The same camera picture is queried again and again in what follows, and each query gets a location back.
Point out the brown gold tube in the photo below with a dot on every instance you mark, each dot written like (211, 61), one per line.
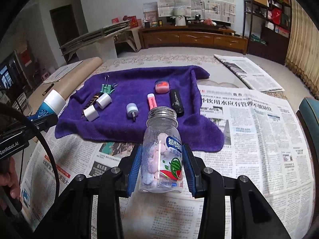
(91, 102)

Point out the blue chair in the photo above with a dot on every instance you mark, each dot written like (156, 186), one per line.
(308, 110)

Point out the wooden tv cabinet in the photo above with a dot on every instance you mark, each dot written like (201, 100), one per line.
(193, 35)

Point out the white square charger plug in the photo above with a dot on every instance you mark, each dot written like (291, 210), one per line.
(91, 113)

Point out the black rectangular lighter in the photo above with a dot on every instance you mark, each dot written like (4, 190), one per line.
(176, 102)

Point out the clear candy bottle silver lid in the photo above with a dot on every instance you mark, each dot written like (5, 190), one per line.
(162, 160)

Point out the beige patterned curtain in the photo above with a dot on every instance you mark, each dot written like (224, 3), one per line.
(302, 55)

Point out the pink blue eraser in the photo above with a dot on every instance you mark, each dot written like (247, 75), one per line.
(162, 86)

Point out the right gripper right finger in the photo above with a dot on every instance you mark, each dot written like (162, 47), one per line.
(193, 167)

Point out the grey round usb adapter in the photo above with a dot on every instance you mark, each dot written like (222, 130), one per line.
(132, 111)

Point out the person's hand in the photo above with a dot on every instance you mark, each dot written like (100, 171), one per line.
(10, 179)

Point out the small white round jar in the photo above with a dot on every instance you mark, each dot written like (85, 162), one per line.
(103, 101)

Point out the folded newspaper far side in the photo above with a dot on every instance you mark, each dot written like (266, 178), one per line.
(250, 74)

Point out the pink highlighter pen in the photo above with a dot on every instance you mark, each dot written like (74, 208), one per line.
(151, 101)

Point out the dark wooden shelf unit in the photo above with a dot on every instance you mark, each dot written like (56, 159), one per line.
(267, 26)

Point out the white blue balm bottle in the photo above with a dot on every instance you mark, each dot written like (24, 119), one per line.
(52, 104)

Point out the purple towel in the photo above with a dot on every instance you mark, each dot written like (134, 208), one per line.
(113, 124)

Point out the white vase on cabinet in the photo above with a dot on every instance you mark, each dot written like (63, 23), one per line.
(180, 16)

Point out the newspapers on wall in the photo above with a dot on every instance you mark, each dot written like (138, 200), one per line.
(216, 10)

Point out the green binder clip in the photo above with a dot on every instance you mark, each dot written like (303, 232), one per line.
(108, 88)

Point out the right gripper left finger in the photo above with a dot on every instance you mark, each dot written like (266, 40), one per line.
(130, 167)

